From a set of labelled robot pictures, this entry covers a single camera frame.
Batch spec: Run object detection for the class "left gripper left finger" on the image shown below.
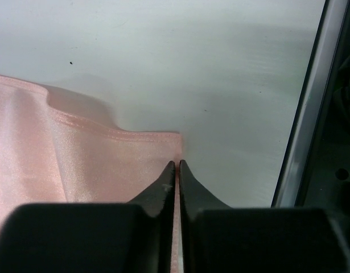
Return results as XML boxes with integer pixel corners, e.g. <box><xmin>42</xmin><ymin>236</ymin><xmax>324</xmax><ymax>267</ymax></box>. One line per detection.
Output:
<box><xmin>0</xmin><ymin>162</ymin><xmax>175</xmax><ymax>272</ymax></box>

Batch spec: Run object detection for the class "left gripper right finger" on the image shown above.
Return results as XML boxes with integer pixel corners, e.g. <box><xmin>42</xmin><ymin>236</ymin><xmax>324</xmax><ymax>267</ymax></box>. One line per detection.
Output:
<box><xmin>179</xmin><ymin>160</ymin><xmax>350</xmax><ymax>272</ymax></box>

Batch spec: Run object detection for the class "aluminium mounting rail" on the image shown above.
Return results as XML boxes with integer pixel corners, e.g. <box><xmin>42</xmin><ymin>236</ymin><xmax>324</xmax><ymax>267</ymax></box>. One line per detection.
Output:
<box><xmin>271</xmin><ymin>1</ymin><xmax>350</xmax><ymax>208</ymax></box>

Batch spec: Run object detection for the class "pink cloth napkin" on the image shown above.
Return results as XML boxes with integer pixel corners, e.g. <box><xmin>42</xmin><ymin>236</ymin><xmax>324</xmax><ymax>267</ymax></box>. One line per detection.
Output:
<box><xmin>0</xmin><ymin>76</ymin><xmax>182</xmax><ymax>272</ymax></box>

